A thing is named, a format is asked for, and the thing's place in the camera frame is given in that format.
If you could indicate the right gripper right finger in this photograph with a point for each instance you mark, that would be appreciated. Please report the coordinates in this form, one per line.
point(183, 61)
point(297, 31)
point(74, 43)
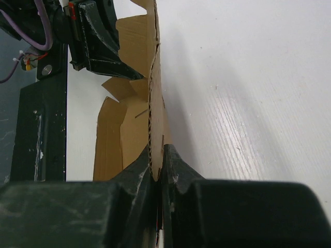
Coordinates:
point(199, 212)

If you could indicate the brown cardboard box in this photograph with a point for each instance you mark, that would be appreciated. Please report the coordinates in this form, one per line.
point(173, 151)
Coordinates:
point(131, 133)

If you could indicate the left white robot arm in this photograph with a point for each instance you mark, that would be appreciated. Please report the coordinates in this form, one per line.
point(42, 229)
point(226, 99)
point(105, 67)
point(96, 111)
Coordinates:
point(31, 21)

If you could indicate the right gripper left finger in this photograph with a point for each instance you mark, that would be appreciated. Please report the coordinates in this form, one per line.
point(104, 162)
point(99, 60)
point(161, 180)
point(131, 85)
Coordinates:
point(77, 206)

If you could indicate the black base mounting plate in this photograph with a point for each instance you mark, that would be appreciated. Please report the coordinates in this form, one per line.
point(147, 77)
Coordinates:
point(39, 152)

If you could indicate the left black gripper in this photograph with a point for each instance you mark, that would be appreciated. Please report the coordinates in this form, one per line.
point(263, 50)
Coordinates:
point(98, 45)

